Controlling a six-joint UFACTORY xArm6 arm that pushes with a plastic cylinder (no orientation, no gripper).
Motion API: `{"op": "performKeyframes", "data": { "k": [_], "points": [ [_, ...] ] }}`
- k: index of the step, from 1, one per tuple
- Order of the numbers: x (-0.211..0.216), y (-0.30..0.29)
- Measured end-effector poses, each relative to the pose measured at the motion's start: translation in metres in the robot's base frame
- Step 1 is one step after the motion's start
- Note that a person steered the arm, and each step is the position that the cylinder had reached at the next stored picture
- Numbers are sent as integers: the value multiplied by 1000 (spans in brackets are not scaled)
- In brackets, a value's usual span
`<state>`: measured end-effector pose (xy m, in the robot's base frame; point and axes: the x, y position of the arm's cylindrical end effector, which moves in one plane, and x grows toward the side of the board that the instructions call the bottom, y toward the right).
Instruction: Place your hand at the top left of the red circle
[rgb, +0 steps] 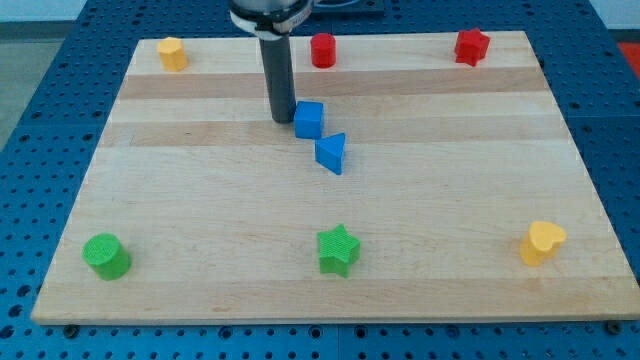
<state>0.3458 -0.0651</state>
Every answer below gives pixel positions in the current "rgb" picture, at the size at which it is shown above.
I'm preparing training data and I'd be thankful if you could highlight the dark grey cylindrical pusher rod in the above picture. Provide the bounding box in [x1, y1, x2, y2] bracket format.
[259, 34, 297, 124]

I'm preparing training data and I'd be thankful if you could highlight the red cylinder block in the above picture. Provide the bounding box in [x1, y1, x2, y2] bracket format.
[310, 33, 337, 69]

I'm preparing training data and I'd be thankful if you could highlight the blue cube block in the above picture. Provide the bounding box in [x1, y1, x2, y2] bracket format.
[294, 101, 324, 139]

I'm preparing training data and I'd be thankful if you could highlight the yellow hexagon block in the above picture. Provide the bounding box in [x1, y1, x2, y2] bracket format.
[157, 37, 189, 72]

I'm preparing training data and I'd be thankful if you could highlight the blue triangle block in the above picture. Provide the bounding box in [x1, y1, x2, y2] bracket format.
[314, 133, 346, 175]

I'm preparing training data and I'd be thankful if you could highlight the red star block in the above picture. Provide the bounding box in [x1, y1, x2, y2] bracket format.
[454, 28, 491, 67]

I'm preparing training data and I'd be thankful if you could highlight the wooden board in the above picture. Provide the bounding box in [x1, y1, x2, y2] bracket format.
[31, 31, 639, 325]

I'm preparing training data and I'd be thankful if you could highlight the green star block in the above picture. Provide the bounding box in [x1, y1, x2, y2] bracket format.
[317, 224, 361, 278]

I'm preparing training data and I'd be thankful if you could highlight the green cylinder block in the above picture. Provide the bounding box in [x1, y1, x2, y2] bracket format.
[82, 233, 131, 281]

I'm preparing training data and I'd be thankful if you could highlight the yellow heart block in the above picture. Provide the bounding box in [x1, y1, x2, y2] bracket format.
[519, 221, 568, 267]

